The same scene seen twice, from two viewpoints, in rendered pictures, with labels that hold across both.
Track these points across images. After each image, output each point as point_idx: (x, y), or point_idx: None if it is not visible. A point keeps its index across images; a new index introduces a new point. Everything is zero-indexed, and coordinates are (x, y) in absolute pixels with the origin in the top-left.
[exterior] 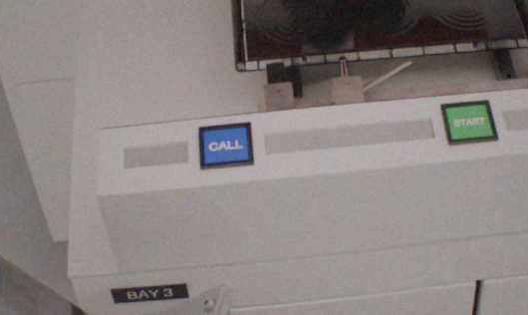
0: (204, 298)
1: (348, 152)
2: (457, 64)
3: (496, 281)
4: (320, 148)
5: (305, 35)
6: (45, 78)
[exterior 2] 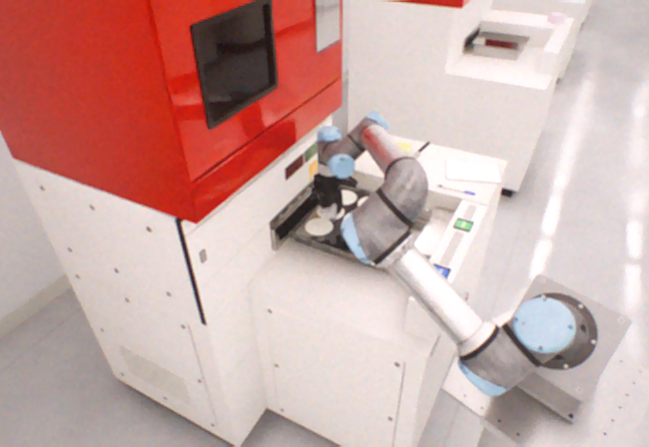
0: (535, 282)
1: (458, 250)
2: None
3: (468, 273)
4: (451, 255)
5: None
6: (236, 365)
